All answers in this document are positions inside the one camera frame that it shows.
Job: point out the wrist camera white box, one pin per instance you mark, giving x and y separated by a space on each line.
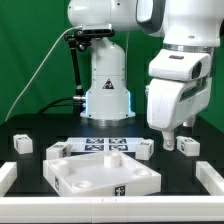
180 66

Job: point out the white left fence wall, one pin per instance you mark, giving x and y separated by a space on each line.
8 174

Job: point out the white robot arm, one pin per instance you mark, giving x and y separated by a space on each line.
184 25

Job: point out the white square table top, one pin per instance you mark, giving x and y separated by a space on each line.
101 174

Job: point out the tag marker sheet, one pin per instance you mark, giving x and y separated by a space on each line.
94 144

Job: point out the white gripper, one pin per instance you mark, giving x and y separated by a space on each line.
172 103

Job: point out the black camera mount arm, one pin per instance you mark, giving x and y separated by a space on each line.
78 106

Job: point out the mounted grey camera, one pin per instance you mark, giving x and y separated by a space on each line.
98 30

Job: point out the white front fence wall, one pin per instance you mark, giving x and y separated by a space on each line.
111 209

